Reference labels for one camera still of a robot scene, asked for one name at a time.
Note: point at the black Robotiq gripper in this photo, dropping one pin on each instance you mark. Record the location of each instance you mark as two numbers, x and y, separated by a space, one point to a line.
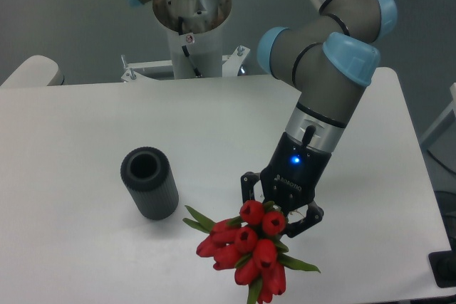
289 180

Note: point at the red tulip bouquet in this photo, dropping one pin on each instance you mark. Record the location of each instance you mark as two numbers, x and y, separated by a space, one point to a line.
250 244

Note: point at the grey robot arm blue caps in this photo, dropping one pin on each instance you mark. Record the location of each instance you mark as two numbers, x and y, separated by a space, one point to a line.
330 62

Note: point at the dark grey ribbed vase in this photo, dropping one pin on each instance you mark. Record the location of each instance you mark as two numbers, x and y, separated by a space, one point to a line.
147 175

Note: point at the black device at table edge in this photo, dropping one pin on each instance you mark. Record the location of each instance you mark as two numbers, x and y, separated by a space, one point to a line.
443 268

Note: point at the white chair backrest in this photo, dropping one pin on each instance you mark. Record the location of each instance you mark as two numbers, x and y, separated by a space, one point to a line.
36 71

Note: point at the white frame right edge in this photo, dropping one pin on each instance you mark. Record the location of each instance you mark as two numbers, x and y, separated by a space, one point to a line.
442 123

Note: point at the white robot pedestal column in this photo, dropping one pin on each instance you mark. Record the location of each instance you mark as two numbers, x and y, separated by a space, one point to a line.
194 37

